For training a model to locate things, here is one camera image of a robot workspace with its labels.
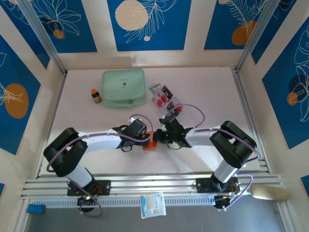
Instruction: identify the black card red circle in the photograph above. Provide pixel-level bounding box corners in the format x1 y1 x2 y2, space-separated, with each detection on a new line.
152 94 168 108
158 85 174 100
166 97 185 114

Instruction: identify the black controller board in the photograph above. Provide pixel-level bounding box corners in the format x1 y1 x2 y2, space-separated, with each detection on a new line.
77 194 98 207
213 194 234 210

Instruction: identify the white blue wipes packet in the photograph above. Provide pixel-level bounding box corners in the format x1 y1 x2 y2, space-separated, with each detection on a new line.
140 192 167 220

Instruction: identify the orange card holder wallet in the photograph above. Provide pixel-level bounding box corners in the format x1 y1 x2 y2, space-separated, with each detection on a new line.
142 131 159 152

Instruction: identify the grey slotted cable duct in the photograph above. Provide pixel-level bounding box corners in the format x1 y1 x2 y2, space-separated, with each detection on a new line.
30 196 218 209

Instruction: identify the small colourful printed box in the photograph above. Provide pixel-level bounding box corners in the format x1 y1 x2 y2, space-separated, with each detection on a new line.
148 82 163 94

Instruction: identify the tan oval object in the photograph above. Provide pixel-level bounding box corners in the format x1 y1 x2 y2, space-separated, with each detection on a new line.
250 185 290 203

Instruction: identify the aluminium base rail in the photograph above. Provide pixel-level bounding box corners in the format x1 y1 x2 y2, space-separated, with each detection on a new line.
20 172 283 200

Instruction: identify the aluminium frame post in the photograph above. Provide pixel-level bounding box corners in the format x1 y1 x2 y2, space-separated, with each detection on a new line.
18 0 68 75
235 0 285 72

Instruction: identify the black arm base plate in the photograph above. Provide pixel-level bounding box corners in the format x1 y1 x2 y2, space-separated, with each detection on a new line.
195 177 239 194
67 180 112 196

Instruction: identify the mint green zip pouch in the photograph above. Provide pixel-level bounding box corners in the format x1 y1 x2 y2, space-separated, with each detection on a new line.
101 68 147 109

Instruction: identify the brown bottle orange cap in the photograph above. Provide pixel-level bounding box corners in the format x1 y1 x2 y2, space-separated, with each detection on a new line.
90 88 102 104

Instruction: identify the blue sponge block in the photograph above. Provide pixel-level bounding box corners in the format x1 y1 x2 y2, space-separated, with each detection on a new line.
26 204 46 215

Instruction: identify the aluminium table side rail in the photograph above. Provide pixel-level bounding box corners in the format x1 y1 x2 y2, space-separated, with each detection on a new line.
35 72 68 179
232 68 271 174

